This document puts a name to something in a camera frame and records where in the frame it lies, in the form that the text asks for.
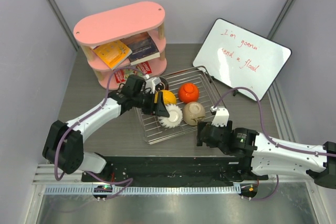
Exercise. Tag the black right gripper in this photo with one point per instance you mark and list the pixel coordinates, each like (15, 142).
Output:
(229, 127)

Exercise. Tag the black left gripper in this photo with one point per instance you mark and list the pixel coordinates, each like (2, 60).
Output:
(161, 110)

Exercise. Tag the yellow bowl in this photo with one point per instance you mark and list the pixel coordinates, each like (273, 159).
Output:
(168, 97)

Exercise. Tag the white ridged bowl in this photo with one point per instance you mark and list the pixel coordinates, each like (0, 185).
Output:
(174, 119)

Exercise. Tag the dark brown bowl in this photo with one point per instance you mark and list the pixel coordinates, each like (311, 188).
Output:
(162, 85)

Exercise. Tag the metal wire dish rack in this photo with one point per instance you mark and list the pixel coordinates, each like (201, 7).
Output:
(153, 131)

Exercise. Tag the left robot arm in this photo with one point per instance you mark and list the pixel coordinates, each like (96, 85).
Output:
(65, 140)

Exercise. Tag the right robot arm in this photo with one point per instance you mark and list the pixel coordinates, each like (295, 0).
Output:
(260, 156)

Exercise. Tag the beige speckled bowl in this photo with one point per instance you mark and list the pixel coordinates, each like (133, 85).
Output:
(193, 113)

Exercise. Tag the orange bowl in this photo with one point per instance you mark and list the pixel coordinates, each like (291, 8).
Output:
(188, 92)

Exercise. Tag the red magazine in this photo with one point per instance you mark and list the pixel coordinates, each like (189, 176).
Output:
(122, 75)

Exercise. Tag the dark blue book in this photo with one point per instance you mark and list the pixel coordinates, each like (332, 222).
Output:
(143, 48)

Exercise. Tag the yellow book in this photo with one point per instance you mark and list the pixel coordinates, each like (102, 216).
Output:
(112, 53)

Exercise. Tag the pink three-tier shelf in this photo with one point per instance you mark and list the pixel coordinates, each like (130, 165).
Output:
(117, 24)

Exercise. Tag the white whiteboard with red writing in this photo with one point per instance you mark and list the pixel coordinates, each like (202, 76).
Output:
(238, 57)

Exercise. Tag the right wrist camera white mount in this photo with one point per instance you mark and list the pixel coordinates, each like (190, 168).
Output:
(221, 116)

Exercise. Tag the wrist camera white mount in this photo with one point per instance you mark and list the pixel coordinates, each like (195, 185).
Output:
(151, 83)
(221, 116)

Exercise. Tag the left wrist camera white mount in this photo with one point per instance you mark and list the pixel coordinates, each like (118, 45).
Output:
(151, 83)

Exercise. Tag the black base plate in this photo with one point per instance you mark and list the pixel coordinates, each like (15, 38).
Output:
(165, 171)

